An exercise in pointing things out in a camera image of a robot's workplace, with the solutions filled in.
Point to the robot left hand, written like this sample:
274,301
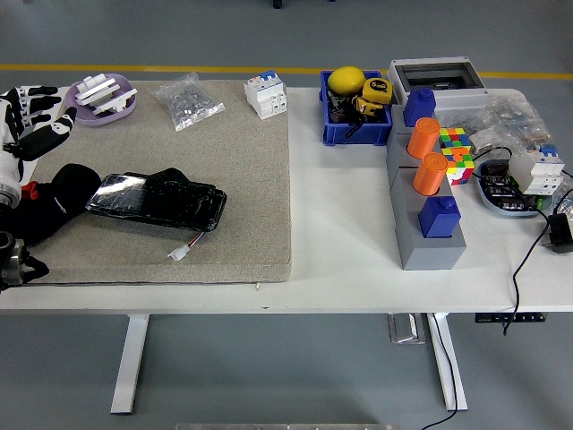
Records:
9,170

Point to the glossy black panel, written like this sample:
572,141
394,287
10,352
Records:
156,201

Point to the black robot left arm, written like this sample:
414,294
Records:
13,255

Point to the black table control panel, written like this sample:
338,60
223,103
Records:
510,317

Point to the purple plastic tray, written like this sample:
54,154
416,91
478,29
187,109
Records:
98,118

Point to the white plastic clip part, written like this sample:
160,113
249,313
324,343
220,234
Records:
94,87
117,100

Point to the clear bag of metal screws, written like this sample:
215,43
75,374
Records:
185,103

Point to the white table leg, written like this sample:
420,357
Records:
130,358
447,358

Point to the grey-brown mat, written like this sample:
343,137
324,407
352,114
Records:
250,179

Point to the yellow ball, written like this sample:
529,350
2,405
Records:
345,80

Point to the blue plastic bin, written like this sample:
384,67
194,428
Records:
358,134

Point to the yellow tape measure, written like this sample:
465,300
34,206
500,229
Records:
377,89
369,109

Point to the blue square block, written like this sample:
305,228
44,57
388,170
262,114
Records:
418,107
438,219

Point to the orange cylinder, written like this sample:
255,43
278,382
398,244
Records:
430,174
423,139

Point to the silver floor plate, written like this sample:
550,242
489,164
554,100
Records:
405,329

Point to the grey block holder base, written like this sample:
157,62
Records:
430,255

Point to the colourful puzzle cube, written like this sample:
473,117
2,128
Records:
456,138
461,168

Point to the dark brown relay module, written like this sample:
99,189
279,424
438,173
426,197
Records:
496,170

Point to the light blue tray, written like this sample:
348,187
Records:
497,209

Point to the black terminal strip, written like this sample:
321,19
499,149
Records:
506,192

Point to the clear bag of parts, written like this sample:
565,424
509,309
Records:
515,118

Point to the black power adapter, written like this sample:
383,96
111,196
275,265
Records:
560,233

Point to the clear bag with coil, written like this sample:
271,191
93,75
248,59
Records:
566,201

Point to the white circuit breaker blue switch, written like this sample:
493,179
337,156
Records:
266,96
535,172

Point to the grey electrical enclosure box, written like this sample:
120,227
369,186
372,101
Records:
461,100

